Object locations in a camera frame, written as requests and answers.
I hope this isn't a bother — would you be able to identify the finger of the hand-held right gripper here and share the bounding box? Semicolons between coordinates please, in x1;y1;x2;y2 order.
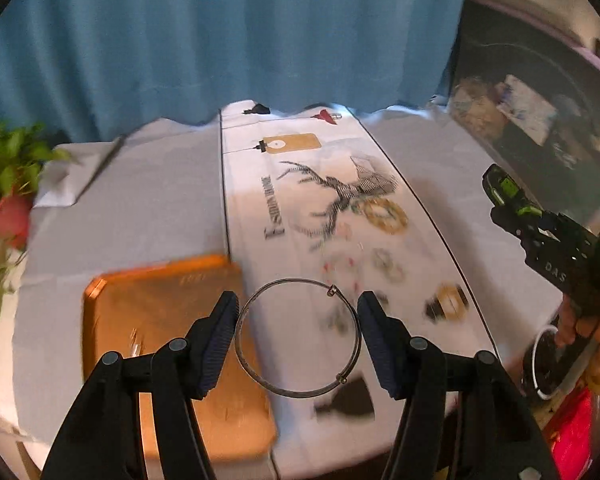
490;204;557;262

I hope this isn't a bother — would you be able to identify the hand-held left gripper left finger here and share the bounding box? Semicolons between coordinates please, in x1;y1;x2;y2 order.
42;291;241;480

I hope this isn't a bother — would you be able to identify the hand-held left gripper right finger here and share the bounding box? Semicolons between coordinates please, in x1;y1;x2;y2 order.
356;291;561;480

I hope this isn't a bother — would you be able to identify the thin silver bangle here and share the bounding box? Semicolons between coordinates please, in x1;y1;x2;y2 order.
234;279;363;400

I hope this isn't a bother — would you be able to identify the orange metal tin tray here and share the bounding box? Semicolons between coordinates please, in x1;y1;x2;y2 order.
82;255;278;461

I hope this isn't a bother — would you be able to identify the chunky tan bead bracelet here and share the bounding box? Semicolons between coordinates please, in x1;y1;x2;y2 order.
362;197;410;235

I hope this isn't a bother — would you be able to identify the black disc white rim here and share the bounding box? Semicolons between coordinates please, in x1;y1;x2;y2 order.
531;326;583;402

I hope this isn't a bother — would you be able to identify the white blue printed packet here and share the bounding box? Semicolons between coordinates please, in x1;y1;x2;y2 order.
497;74;558;143

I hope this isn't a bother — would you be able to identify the tan crumpled bag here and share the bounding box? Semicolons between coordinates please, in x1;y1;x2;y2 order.
452;76;503;128

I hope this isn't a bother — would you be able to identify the white deer-print table runner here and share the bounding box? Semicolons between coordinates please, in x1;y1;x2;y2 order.
219;102;496;480

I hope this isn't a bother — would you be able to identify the red plastic object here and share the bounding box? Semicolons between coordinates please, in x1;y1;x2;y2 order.
550;389;595;467

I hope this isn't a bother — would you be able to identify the grey table cloth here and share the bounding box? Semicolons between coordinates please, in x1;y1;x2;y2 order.
10;105;581;480

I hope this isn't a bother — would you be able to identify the dark cabinet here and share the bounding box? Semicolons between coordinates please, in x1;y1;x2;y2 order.
450;0;600;231

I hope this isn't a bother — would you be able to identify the potted green plant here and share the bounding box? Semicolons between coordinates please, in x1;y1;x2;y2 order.
0;122;76;323

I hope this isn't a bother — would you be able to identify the blue curtain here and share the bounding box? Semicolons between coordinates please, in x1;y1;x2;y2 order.
0;0;473;131

